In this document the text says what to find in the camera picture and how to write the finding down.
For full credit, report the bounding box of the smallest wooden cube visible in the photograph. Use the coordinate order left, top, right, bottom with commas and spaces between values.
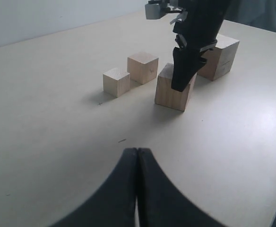
103, 68, 130, 98

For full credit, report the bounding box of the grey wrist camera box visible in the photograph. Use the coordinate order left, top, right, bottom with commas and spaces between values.
145, 0, 170, 20

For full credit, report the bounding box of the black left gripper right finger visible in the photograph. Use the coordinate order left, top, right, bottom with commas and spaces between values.
137, 148, 223, 227

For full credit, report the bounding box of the medium-large wooden cube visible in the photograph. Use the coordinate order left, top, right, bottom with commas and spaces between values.
155, 63, 197, 112

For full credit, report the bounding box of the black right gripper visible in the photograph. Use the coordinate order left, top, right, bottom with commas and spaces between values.
171, 0, 230, 92

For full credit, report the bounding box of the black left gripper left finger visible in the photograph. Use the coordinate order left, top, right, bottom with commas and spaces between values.
52, 148, 138, 227

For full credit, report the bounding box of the medium wooden cube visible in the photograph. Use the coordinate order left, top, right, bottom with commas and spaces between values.
127, 52, 159, 85

